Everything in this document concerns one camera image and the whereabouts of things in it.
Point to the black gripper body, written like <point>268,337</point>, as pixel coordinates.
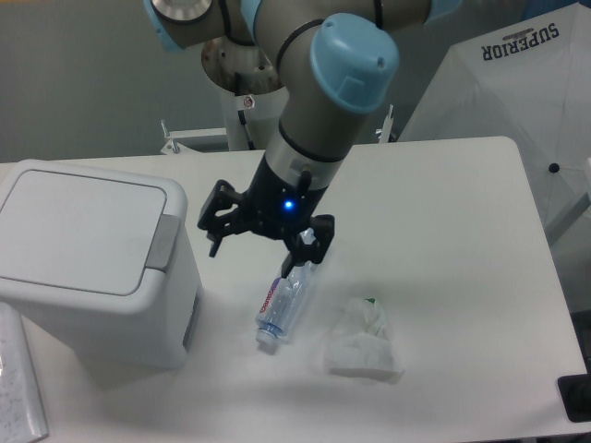
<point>274,209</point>

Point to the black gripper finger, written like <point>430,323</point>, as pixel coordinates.
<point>323,227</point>
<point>226,212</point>

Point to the white push-lid trash can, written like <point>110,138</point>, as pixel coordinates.
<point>101,260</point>

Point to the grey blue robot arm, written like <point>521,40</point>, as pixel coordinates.
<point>267,25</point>

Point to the crushed clear plastic bottle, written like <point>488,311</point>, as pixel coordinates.
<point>281,306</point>

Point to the crumpled white tissue wrapper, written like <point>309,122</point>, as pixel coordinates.
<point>359,345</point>

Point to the white Superior umbrella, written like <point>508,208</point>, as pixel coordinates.
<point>529,82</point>

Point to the black device at table edge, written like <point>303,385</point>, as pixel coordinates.
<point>575,395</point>

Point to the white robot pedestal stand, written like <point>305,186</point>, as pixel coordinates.
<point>231,115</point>

